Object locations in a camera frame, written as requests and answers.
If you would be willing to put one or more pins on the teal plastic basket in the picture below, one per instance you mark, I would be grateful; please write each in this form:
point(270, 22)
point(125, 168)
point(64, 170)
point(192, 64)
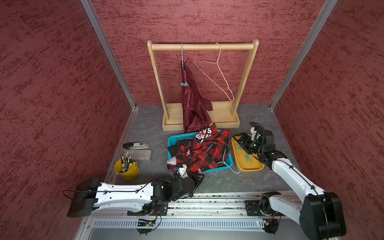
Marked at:
point(190, 136)

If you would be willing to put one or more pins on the blue wire hanger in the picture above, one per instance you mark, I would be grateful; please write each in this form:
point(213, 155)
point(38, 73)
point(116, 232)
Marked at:
point(229, 165)
point(182, 52)

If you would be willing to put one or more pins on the wooden clothes rack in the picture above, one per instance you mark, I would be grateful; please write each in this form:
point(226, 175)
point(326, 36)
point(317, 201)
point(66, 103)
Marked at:
point(224, 113)

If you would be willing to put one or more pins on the yellow plastic tray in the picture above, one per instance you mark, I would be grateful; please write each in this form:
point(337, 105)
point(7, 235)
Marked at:
point(241, 164)

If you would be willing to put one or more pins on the grey metal tin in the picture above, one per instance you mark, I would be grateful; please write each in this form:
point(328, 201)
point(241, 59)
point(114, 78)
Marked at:
point(141, 155)

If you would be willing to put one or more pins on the pink wire hanger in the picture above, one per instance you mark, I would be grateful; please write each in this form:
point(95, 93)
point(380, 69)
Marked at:
point(219, 81)

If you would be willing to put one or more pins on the red black plaid shirt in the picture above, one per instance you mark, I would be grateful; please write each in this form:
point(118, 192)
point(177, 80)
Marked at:
point(207, 150)

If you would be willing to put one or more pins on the yellow cup with tools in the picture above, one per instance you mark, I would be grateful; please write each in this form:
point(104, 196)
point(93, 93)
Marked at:
point(126, 167)

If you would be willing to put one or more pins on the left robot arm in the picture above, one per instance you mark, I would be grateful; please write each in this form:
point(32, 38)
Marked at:
point(150, 199)

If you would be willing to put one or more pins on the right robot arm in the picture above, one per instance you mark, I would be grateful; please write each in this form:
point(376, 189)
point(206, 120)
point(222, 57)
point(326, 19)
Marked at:
point(319, 213)

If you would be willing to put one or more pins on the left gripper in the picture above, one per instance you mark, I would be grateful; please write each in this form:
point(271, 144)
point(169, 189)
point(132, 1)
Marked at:
point(197, 182)

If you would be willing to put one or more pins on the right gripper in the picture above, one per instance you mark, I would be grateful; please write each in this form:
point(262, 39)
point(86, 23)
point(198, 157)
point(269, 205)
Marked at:
point(243, 144)

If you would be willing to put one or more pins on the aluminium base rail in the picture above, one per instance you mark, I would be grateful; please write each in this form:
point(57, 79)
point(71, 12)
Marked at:
point(207, 212)

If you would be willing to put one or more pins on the maroon satin shirt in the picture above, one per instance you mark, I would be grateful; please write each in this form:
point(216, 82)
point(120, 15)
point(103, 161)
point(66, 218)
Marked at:
point(195, 108)

